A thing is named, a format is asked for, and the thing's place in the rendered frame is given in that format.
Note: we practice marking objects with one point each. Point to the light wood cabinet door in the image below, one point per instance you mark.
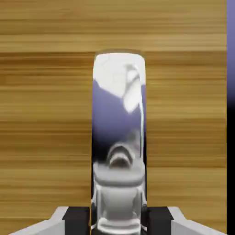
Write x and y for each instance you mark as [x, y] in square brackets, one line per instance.
[45, 128]

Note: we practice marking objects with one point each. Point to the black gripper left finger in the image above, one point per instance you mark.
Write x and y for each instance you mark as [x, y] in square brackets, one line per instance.
[73, 221]

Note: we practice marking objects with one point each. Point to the light wood cabinet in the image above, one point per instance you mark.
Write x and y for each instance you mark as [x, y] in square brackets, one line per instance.
[55, 23]

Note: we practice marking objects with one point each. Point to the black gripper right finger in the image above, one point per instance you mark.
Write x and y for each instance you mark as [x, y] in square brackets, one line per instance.
[159, 221]

